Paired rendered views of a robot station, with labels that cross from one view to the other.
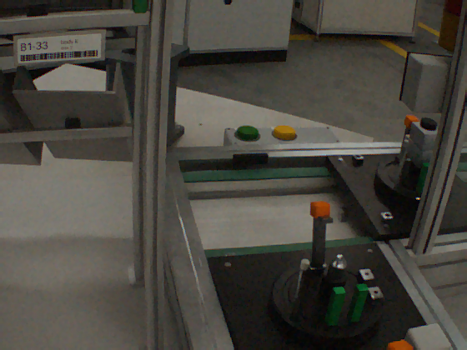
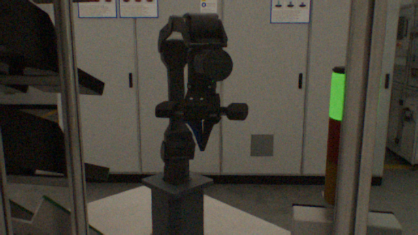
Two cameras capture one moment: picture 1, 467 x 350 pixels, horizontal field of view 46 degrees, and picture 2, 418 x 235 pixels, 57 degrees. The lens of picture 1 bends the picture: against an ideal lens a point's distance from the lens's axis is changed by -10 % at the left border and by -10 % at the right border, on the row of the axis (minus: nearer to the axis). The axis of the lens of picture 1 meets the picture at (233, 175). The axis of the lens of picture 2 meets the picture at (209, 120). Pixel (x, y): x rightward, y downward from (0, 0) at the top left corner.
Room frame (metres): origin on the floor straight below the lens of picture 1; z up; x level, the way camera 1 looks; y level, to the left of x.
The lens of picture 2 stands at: (0.26, -0.31, 1.45)
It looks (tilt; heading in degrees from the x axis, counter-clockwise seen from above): 12 degrees down; 26
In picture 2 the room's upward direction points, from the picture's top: straight up
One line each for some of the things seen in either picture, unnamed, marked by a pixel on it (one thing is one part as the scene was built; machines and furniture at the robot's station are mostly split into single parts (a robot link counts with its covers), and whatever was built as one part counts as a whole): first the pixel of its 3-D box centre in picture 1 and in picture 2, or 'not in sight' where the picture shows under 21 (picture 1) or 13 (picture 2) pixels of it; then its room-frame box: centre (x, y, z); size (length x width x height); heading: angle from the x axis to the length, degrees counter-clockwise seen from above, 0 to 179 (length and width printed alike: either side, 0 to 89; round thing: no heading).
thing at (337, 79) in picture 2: not in sight; (354, 95); (0.71, -0.27, 1.38); 0.05 x 0.05 x 0.05
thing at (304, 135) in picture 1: (282, 148); not in sight; (1.00, -0.09, 0.93); 0.21 x 0.07 x 0.06; 105
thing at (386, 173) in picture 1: (414, 182); not in sight; (0.84, -0.30, 0.98); 0.14 x 0.14 x 0.02
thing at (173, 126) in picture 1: (140, 95); (177, 212); (1.13, 0.21, 0.96); 0.15 x 0.15 x 0.20; 69
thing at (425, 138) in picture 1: (428, 143); not in sight; (0.83, -0.31, 1.06); 0.08 x 0.04 x 0.07; 16
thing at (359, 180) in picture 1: (411, 192); not in sight; (0.84, -0.30, 0.96); 0.24 x 0.24 x 0.02; 15
